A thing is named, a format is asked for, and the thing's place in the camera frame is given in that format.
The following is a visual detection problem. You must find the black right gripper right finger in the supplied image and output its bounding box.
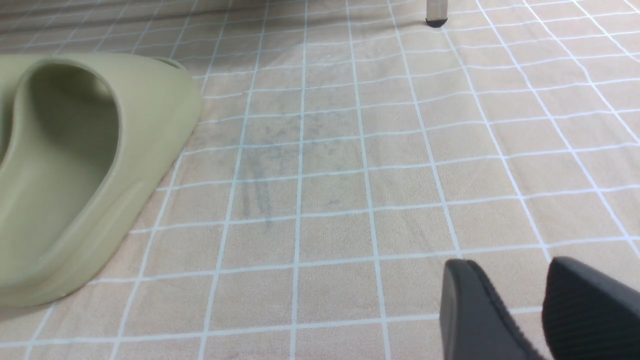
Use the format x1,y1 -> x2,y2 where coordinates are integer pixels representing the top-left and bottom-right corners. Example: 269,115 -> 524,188
542,256 -> 640,360

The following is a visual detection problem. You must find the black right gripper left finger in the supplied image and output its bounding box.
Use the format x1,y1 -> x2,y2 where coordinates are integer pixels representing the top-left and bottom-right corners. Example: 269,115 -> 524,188
439,259 -> 544,360

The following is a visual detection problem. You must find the metal shoe rack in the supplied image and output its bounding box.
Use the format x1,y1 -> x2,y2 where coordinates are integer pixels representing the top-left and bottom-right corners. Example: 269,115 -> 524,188
425,0 -> 449,28

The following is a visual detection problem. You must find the right green slipper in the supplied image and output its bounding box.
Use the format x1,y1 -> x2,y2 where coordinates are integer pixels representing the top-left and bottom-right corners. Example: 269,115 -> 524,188
0,53 -> 203,308

